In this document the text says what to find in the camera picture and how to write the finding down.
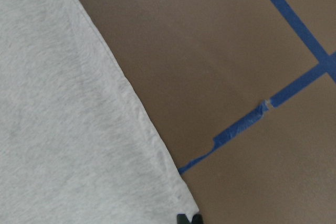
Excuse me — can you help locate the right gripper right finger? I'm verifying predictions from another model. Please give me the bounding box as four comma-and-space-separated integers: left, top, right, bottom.
191, 213, 203, 224

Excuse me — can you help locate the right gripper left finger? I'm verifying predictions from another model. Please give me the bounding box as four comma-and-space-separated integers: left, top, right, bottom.
176, 214, 190, 224

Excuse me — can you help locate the white t-shirt with cartoon print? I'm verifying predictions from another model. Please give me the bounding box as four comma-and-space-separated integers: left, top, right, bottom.
1, 0, 198, 223

